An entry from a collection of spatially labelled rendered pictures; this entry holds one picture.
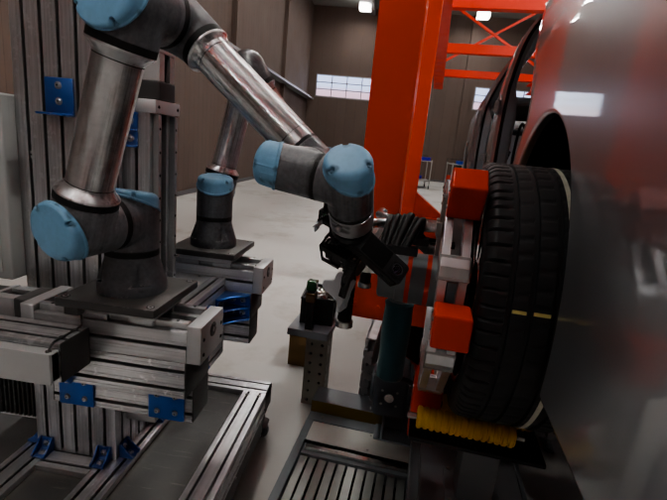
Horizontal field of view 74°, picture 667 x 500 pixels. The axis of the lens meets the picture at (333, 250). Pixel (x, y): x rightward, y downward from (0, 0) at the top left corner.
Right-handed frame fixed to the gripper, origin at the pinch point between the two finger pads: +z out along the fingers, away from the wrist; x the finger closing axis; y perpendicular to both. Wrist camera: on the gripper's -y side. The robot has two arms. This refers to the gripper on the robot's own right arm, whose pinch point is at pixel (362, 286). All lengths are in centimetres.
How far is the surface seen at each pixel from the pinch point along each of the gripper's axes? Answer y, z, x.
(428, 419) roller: -23.2, 39.5, 5.1
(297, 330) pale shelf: 37, 85, -8
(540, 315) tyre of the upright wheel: -32.4, -1.0, -12.6
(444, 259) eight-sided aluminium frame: -11.2, -0.9, -14.4
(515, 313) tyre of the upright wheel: -28.4, -0.5, -10.7
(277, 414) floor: 34, 122, 18
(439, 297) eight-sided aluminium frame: -13.8, 4.1, -8.6
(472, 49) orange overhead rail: 253, 461, -804
